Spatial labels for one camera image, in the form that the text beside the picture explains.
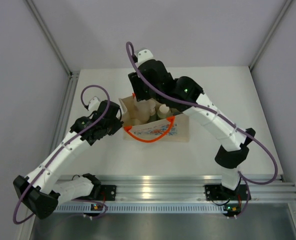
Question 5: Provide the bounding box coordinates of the beige pump bottle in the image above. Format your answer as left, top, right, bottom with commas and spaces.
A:
134, 99, 153, 125

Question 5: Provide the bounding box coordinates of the canvas bag with orange handles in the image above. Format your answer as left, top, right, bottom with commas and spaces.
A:
119, 94, 190, 143

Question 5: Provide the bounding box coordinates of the grey-green pump bottle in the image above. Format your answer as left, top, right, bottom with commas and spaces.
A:
148, 102, 158, 123

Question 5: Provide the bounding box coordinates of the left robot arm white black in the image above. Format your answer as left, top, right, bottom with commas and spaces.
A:
13, 97, 123, 220

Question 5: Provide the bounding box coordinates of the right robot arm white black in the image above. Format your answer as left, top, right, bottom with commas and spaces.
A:
128, 59, 256, 199

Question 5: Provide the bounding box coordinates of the light green round-cap bottle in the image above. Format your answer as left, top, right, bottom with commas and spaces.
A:
157, 104, 171, 120

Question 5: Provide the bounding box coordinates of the small dark-cap jar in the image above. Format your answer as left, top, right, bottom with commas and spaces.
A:
171, 108, 183, 116

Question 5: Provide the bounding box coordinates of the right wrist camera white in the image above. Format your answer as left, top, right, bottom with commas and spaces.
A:
135, 48, 154, 67

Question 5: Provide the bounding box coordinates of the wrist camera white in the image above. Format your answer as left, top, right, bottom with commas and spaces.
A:
86, 96, 101, 112
135, 48, 154, 67

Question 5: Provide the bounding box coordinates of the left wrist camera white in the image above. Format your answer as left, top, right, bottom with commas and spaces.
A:
86, 96, 101, 112

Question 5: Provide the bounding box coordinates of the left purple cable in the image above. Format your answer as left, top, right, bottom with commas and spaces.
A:
12, 84, 111, 225

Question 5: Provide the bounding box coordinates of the purple cable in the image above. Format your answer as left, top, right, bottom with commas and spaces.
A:
12, 84, 111, 225
125, 41, 279, 186

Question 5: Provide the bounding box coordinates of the left frame post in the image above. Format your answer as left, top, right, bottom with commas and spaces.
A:
23, 0, 72, 76

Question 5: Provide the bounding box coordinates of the frame post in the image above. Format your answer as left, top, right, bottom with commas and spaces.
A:
248, 0, 295, 72
23, 0, 72, 76

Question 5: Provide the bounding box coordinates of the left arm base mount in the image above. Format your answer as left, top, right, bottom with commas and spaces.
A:
96, 185, 117, 202

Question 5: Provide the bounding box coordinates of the slotted cable duct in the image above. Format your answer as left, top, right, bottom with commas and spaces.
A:
54, 202, 227, 214

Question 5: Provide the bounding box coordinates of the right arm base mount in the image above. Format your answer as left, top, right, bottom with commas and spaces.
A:
204, 184, 249, 202

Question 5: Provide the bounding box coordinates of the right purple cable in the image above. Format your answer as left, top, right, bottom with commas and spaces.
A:
125, 41, 279, 186

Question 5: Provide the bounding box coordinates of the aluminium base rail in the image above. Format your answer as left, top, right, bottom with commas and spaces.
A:
97, 175, 296, 203

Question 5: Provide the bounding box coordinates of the right frame post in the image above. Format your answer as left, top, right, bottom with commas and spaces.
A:
248, 0, 295, 72

